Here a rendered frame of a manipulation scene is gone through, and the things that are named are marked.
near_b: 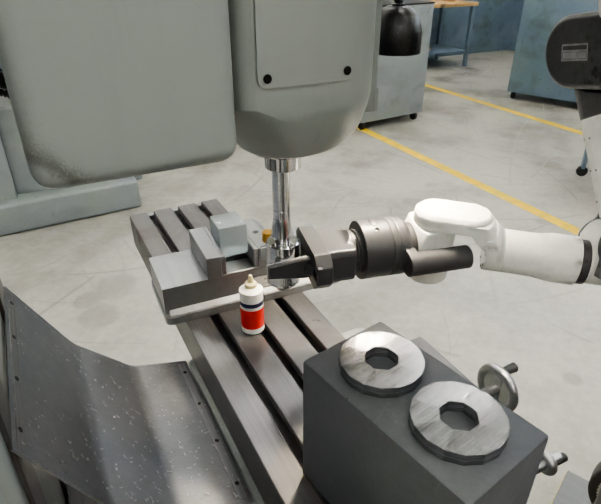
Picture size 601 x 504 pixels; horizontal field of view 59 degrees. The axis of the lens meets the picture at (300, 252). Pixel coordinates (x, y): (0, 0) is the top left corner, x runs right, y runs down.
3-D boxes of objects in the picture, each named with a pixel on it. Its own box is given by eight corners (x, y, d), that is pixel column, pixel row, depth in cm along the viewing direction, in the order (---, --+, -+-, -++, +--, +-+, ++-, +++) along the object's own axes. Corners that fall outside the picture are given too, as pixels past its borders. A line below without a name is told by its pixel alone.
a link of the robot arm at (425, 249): (374, 206, 80) (442, 198, 82) (368, 263, 86) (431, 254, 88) (404, 247, 71) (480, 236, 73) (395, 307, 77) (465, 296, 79)
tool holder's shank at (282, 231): (272, 234, 76) (269, 160, 70) (294, 235, 75) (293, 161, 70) (269, 245, 73) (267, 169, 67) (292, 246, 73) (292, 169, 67)
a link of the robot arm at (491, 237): (416, 194, 81) (508, 206, 78) (409, 243, 86) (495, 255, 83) (413, 215, 75) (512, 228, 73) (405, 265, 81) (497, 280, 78)
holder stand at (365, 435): (370, 428, 73) (381, 310, 63) (511, 553, 58) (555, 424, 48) (301, 473, 67) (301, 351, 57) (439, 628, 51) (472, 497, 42)
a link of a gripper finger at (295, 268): (266, 261, 72) (310, 255, 74) (267, 280, 74) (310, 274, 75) (269, 266, 71) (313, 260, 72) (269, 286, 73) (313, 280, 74)
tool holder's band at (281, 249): (267, 238, 77) (267, 232, 76) (300, 238, 77) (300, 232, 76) (264, 254, 73) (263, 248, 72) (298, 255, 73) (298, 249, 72)
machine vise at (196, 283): (310, 248, 117) (310, 203, 112) (342, 281, 105) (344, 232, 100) (151, 284, 104) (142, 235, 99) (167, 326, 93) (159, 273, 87)
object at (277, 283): (269, 270, 80) (267, 238, 77) (300, 270, 79) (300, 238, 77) (265, 287, 76) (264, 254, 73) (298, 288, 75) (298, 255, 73)
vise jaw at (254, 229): (260, 233, 108) (260, 215, 106) (284, 261, 98) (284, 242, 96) (233, 238, 106) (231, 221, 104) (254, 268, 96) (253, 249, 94)
